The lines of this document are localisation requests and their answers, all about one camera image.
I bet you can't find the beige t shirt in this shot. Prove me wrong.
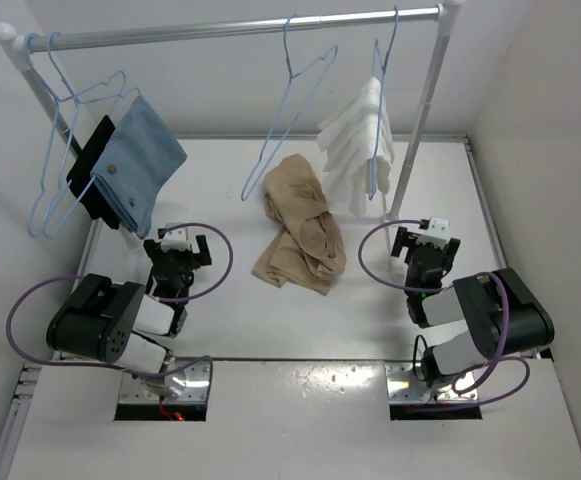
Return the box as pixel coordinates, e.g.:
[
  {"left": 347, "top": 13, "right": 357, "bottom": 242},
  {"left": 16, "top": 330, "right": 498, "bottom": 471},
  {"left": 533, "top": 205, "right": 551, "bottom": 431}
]
[{"left": 252, "top": 154, "right": 347, "bottom": 296}]

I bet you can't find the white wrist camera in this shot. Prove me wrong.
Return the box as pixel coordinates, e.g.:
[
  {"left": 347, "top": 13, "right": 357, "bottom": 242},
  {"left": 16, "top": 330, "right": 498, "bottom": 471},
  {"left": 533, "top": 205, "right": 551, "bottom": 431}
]
[
  {"left": 158, "top": 223, "right": 192, "bottom": 252},
  {"left": 416, "top": 217, "right": 451, "bottom": 249}
]

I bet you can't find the light blue wire hanger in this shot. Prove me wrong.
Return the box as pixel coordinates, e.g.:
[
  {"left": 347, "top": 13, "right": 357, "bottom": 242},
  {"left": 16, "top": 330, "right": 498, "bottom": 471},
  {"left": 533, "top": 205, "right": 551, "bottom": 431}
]
[{"left": 240, "top": 13, "right": 338, "bottom": 202}]

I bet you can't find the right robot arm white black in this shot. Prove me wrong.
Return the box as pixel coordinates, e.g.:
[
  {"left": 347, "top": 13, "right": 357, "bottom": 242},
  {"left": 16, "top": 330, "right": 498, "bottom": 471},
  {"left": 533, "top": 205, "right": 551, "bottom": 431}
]
[{"left": 391, "top": 222, "right": 555, "bottom": 387}]

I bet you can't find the empty blue hanger left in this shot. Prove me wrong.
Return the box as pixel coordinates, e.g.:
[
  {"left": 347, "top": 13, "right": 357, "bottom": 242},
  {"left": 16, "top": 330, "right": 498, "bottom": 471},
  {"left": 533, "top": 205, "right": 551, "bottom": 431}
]
[{"left": 23, "top": 31, "right": 128, "bottom": 238}]

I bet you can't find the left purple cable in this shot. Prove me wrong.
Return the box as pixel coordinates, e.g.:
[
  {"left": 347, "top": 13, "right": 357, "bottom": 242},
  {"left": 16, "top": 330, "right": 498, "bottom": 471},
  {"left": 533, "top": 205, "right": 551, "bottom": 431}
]
[{"left": 5, "top": 222, "right": 235, "bottom": 387}]

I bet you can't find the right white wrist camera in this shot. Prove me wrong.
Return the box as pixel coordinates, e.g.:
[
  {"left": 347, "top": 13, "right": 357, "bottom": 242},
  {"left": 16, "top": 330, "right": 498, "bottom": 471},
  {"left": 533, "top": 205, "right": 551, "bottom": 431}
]
[{"left": 416, "top": 217, "right": 451, "bottom": 249}]

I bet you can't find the blue hanger holding denim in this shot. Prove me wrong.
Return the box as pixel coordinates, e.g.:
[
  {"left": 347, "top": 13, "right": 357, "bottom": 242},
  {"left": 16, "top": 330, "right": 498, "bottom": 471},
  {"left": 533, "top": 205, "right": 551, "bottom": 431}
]
[{"left": 28, "top": 32, "right": 141, "bottom": 238}]

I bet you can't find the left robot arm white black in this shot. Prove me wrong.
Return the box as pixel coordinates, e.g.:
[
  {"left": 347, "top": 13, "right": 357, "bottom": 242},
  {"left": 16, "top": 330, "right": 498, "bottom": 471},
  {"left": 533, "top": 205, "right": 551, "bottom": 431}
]
[{"left": 46, "top": 229, "right": 212, "bottom": 375}]

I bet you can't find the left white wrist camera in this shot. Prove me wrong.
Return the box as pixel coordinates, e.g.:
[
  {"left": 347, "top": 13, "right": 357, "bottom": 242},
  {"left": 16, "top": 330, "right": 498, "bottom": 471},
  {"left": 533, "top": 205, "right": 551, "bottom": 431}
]
[{"left": 158, "top": 223, "right": 192, "bottom": 252}]

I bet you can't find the metal base plate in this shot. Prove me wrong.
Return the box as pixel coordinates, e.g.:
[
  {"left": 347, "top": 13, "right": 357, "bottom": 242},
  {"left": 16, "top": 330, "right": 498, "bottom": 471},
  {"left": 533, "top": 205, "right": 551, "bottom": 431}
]
[
  {"left": 118, "top": 359, "right": 212, "bottom": 406},
  {"left": 384, "top": 362, "right": 479, "bottom": 406}
]

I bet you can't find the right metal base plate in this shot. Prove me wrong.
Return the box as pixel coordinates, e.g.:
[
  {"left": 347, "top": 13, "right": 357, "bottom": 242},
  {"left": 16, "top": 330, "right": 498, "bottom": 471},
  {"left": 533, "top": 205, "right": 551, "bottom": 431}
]
[{"left": 384, "top": 362, "right": 479, "bottom": 406}]

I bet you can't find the blue hanger with white cloth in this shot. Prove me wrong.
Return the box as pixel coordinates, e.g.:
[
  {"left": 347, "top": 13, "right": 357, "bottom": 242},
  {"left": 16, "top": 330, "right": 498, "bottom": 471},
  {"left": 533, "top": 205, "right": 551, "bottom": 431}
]
[{"left": 367, "top": 5, "right": 399, "bottom": 200}]

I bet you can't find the metal clothes rack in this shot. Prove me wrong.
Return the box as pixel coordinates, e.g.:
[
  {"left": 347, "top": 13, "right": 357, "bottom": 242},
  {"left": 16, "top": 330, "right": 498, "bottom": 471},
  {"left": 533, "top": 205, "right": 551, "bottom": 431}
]
[{"left": 0, "top": 1, "right": 464, "bottom": 218}]

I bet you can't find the blue denim cloth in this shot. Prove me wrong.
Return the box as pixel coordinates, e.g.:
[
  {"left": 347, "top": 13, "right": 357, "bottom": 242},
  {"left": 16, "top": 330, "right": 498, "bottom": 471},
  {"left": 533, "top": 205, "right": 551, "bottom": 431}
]
[{"left": 91, "top": 96, "right": 187, "bottom": 239}]

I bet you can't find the white folded cloth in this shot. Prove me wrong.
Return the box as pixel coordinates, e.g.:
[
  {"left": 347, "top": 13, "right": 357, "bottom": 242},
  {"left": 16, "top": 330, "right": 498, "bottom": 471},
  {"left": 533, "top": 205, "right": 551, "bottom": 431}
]
[{"left": 317, "top": 76, "right": 395, "bottom": 217}]

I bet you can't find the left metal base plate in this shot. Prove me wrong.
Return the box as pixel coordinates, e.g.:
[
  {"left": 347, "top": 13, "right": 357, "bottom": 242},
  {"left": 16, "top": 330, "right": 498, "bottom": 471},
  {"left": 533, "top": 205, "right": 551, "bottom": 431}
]
[{"left": 118, "top": 359, "right": 212, "bottom": 406}]

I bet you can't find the black cloth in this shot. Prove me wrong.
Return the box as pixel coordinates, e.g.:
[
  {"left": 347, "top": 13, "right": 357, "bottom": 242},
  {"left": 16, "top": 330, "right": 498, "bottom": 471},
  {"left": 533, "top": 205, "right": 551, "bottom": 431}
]
[{"left": 66, "top": 115, "right": 119, "bottom": 230}]

